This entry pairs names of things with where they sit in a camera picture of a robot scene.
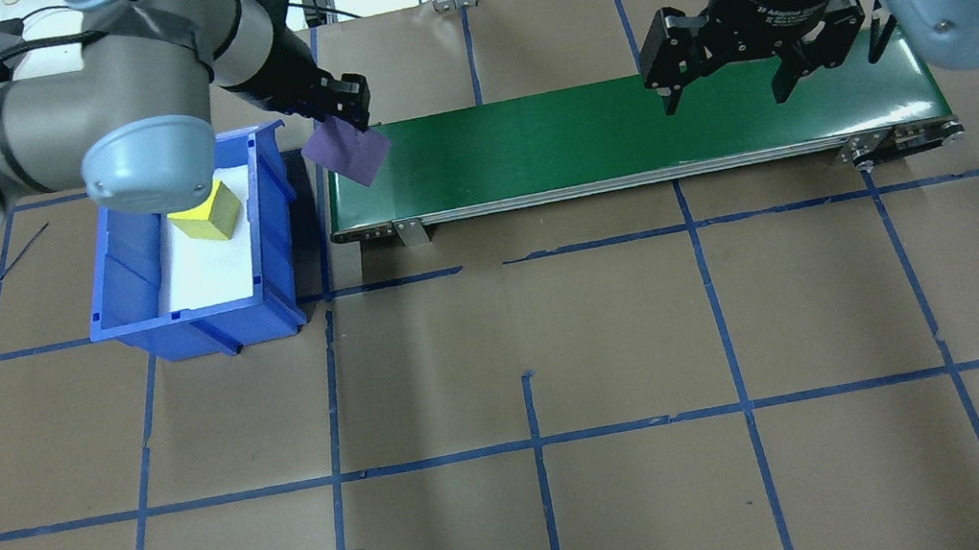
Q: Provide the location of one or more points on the purple foam cube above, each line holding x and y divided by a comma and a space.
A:
350, 155

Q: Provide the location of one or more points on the yellow foam cube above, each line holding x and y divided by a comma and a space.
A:
214, 214

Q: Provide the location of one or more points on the blue plastic storage bin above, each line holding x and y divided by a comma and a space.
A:
197, 333

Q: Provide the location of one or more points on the green conveyor belt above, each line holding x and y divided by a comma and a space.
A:
529, 148

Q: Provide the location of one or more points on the white foam pad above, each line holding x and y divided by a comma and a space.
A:
208, 273

